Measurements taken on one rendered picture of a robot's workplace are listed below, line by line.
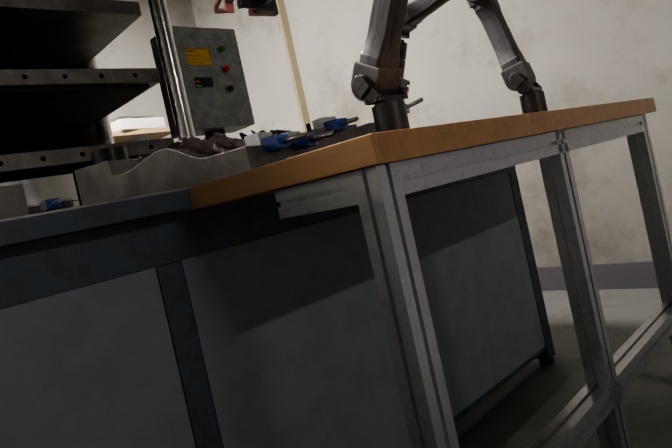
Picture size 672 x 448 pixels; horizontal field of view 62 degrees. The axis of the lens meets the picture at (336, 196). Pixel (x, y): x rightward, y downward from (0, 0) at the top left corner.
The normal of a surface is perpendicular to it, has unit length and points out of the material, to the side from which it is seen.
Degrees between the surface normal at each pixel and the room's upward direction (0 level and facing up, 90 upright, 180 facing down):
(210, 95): 90
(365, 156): 90
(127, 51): 90
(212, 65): 90
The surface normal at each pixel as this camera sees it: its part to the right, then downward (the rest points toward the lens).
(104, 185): -0.47, 0.11
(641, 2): -0.69, 0.16
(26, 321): 0.67, -0.14
